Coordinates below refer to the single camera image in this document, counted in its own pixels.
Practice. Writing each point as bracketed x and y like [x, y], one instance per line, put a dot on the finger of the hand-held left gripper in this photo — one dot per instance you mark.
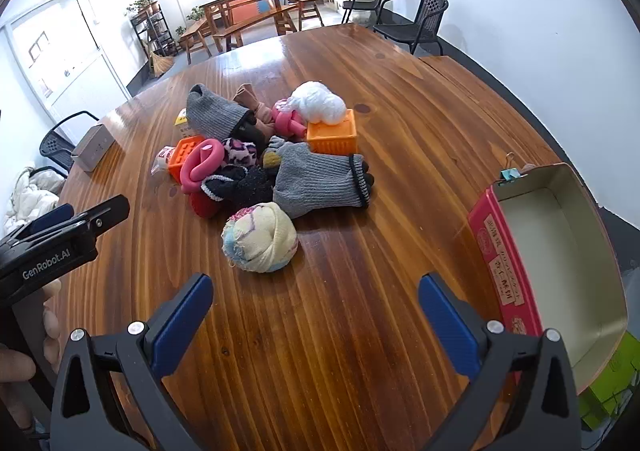
[107, 216]
[50, 217]

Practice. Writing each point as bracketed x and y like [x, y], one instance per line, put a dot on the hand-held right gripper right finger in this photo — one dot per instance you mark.
[450, 326]

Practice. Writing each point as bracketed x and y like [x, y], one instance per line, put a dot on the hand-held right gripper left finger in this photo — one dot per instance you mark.
[182, 326]

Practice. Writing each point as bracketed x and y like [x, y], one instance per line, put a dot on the white snack packet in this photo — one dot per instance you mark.
[162, 161]

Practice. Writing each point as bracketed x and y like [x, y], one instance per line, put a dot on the red pompom ball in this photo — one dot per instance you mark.
[202, 206]

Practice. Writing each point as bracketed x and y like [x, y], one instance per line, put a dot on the pink tube toy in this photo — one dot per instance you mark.
[202, 163]

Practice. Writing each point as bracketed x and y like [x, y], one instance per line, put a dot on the cream sock ball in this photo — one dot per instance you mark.
[262, 238]

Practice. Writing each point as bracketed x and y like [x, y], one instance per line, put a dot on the small yellow box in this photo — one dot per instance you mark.
[182, 123]

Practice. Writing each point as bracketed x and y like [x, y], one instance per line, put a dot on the red tin container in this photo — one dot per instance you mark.
[545, 241]

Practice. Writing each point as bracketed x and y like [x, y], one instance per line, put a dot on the black fuzzy sock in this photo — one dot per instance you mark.
[240, 186]

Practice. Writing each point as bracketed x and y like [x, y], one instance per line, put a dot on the leopard print sock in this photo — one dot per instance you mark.
[240, 152]

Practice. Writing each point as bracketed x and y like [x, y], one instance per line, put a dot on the dark brown sock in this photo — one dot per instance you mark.
[257, 133]

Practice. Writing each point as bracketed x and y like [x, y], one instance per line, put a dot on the small grey yellow sock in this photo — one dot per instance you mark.
[275, 156]

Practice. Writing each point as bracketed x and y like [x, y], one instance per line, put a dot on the light brown sock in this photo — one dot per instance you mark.
[250, 101]

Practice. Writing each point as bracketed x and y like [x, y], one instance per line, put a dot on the grey ribbed sock black cuff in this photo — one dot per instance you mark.
[315, 183]

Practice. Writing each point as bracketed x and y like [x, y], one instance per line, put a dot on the orange plastic cube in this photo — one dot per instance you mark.
[332, 138]

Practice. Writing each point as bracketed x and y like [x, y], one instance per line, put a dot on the white plastic bag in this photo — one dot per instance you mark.
[320, 103]

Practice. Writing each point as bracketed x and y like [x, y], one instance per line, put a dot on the person's left hand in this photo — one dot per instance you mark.
[52, 321]

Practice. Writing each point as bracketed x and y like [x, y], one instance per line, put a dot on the white jacket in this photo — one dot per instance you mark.
[30, 196]

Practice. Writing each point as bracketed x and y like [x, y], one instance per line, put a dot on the grey rectangular box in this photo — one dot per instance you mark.
[92, 148]

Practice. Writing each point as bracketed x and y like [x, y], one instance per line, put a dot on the black chair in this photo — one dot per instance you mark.
[55, 146]

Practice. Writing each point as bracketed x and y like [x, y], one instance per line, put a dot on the straw broom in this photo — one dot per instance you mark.
[161, 63]

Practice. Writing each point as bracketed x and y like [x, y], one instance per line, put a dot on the teal binder clip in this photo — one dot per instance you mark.
[511, 175]

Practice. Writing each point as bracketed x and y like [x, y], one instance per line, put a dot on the green cardboard box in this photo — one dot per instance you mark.
[612, 381]

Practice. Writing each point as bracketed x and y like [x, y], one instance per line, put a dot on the black plant shelf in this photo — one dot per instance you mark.
[150, 26]

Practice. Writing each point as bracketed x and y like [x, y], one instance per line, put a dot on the wooden bench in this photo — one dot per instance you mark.
[250, 23]
[192, 31]

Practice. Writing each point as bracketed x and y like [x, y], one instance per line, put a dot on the potted plant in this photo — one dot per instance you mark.
[196, 15]

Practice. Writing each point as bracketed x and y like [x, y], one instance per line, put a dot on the black mesh back armchair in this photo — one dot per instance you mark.
[417, 16]

